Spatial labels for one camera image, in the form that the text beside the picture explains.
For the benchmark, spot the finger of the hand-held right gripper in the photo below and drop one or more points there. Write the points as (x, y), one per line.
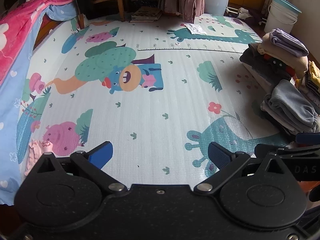
(308, 138)
(265, 148)

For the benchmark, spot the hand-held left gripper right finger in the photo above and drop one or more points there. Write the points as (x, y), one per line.
(220, 155)

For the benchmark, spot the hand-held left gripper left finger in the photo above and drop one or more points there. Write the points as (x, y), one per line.
(101, 153)

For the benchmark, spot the grey fleece pants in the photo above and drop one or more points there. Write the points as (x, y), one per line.
(287, 105)

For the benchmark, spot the pile of folded clothes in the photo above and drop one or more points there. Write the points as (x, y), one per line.
(297, 63)

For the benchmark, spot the yellow striped garment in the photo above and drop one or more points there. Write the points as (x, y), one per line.
(312, 77)

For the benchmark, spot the small pink garment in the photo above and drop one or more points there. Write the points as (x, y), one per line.
(33, 152)

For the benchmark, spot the cartoon printed play mat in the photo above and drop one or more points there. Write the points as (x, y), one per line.
(155, 100)

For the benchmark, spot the dark brown dotted garment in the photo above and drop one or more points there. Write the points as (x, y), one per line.
(260, 61)

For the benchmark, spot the light blue bedsheet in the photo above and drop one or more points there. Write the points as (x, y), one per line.
(10, 120)

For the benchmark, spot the folded purple garment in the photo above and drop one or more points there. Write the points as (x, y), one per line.
(287, 41)

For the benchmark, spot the white bucket with teal rim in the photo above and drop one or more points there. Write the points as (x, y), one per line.
(281, 15)

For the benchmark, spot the crumpled white paper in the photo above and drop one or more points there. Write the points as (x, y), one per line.
(196, 28)

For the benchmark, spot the stack of books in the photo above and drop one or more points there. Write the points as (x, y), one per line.
(147, 13)

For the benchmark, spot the pink fleece blanket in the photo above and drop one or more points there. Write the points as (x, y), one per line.
(15, 30)

